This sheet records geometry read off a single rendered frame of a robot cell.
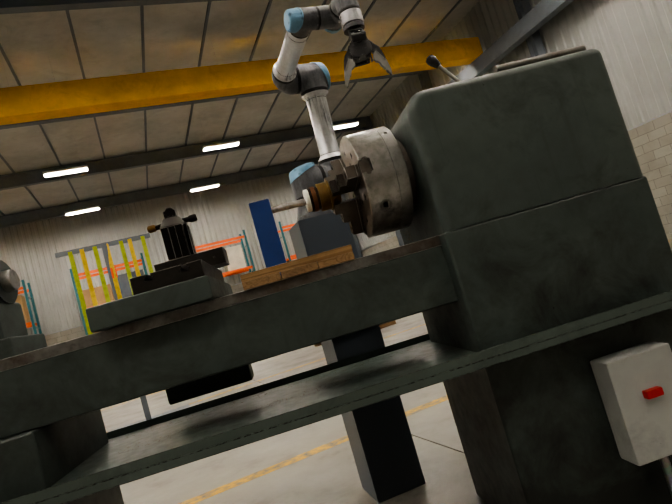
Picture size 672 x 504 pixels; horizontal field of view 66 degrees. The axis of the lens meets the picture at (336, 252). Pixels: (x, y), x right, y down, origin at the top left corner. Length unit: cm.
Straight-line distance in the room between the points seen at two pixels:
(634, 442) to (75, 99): 1190
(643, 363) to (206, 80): 1189
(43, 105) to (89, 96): 89
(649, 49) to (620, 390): 1202
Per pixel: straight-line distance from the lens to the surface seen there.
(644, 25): 1331
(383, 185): 144
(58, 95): 1255
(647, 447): 156
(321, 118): 221
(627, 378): 151
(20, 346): 164
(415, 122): 145
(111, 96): 1248
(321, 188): 154
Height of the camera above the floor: 80
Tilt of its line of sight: 4 degrees up
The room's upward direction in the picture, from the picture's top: 16 degrees counter-clockwise
